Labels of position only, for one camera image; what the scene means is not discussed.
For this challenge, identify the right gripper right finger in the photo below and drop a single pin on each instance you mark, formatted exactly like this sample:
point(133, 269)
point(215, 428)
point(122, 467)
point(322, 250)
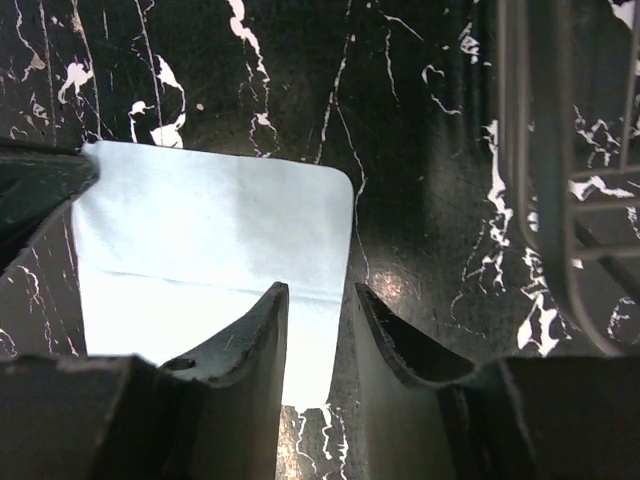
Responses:
point(430, 413)

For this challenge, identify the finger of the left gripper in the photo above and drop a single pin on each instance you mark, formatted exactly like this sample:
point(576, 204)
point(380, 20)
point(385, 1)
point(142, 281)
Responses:
point(36, 181)

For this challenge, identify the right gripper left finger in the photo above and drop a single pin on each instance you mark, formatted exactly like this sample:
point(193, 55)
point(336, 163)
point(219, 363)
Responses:
point(210, 413)

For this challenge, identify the light blue cleaning cloth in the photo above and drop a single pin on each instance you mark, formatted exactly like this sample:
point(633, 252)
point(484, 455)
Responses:
point(174, 245)

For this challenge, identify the black wire dish rack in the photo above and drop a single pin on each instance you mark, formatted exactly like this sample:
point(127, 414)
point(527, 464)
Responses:
point(536, 150)

